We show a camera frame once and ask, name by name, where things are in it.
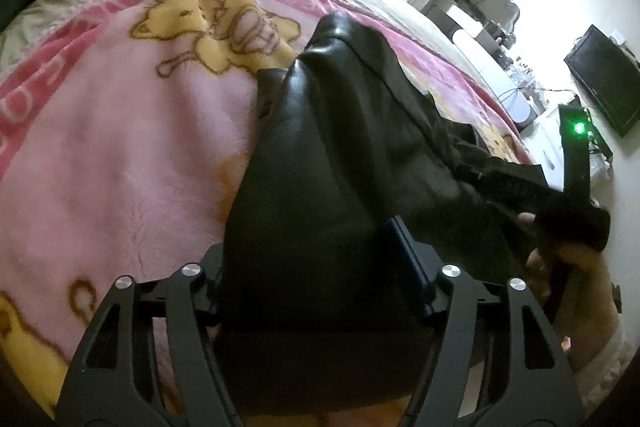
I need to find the black cable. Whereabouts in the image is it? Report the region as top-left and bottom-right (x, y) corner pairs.
(499, 84), (582, 108)

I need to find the person's right hand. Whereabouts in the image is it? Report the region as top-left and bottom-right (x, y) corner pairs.
(517, 212), (622, 339)

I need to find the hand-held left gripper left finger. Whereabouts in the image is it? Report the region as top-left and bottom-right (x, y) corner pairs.
(55, 243), (241, 427)

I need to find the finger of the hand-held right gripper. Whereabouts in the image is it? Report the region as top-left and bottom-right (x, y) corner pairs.
(457, 157), (551, 228)

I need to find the pink bear printed blanket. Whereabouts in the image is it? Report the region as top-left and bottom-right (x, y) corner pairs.
(0, 0), (546, 419)

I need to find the vanity mirror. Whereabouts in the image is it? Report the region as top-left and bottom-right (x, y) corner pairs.
(479, 0), (522, 38)

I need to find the black television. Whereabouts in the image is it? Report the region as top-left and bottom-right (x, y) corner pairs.
(563, 24), (640, 138)

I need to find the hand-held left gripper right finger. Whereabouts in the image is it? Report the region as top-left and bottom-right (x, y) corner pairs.
(385, 216), (583, 427)

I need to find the white drawer cabinet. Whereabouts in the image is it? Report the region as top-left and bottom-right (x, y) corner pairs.
(525, 107), (617, 188)

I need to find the person's right forearm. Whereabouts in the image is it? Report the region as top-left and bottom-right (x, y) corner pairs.
(564, 302), (632, 390)

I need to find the white vanity table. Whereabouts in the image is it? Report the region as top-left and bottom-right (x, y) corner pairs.
(425, 0), (551, 134)

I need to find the black leather jacket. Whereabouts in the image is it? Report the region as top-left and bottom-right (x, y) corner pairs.
(215, 12), (551, 423)

